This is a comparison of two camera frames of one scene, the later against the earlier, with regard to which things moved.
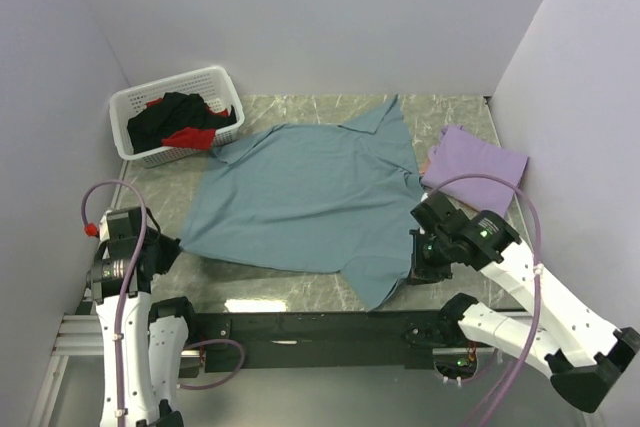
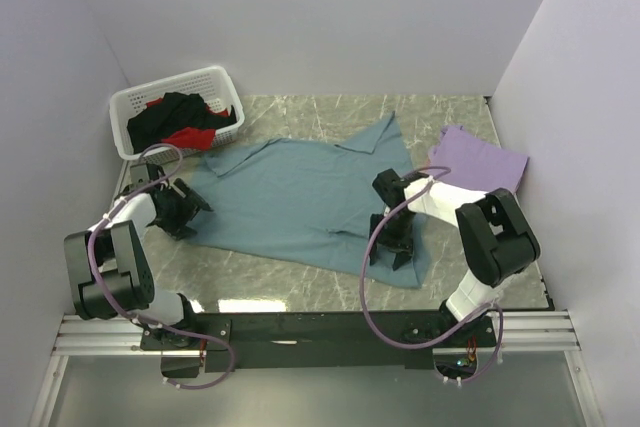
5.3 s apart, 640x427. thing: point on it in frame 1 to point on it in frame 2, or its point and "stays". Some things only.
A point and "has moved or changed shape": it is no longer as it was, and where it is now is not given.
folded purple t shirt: (461, 152) stays
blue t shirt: (312, 197) has moved or changed shape
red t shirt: (194, 137) stays
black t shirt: (147, 129) stays
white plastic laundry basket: (174, 119) stays
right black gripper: (421, 272) to (383, 241)
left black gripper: (170, 251) to (189, 208)
